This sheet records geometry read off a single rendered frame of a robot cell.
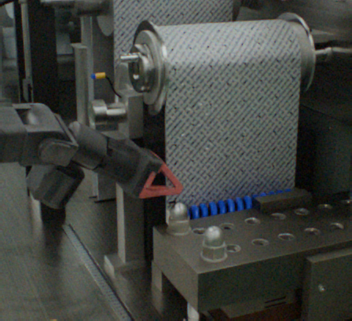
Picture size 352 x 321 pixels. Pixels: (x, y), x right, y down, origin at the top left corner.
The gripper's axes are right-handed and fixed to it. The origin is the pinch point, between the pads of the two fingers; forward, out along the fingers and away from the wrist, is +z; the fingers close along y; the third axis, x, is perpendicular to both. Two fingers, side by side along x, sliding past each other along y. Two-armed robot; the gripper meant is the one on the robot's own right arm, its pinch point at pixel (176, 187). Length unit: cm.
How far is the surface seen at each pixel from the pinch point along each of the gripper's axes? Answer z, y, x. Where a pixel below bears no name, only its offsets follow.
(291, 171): 18.1, 0.2, 10.5
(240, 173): 9.3, 0.3, 6.4
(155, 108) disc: -8.3, -2.7, 9.5
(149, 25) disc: -14.7, -4.9, 20.2
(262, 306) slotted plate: 10.5, 18.9, -7.7
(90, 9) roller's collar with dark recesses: -16.9, -28.2, 19.2
